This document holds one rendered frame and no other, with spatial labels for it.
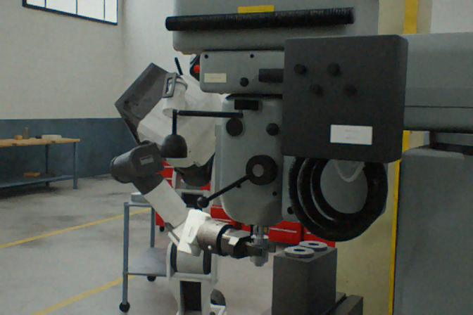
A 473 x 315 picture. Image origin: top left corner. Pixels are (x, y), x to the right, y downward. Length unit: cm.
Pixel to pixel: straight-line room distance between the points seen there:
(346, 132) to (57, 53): 1083
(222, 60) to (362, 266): 208
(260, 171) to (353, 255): 198
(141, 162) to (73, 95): 1018
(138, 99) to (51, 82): 964
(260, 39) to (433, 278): 62
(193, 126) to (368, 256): 163
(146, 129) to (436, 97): 98
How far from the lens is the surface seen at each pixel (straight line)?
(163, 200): 187
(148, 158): 185
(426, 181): 119
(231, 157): 140
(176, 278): 231
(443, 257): 119
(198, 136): 189
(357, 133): 100
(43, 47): 1146
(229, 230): 156
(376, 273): 326
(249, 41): 135
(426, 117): 124
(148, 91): 197
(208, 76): 141
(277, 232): 658
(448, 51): 125
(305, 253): 181
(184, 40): 144
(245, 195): 140
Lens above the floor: 161
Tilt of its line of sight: 5 degrees down
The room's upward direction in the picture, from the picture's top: 2 degrees clockwise
